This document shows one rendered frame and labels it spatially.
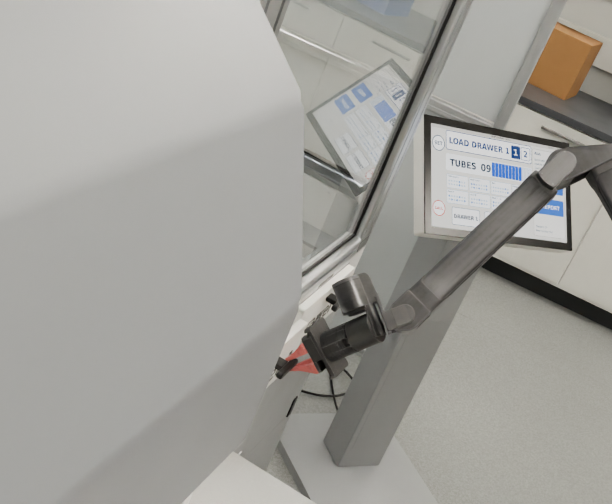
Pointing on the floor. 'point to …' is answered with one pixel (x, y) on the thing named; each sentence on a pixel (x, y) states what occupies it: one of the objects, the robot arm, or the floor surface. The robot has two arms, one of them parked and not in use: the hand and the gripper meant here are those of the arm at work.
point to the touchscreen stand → (373, 409)
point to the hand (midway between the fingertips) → (290, 363)
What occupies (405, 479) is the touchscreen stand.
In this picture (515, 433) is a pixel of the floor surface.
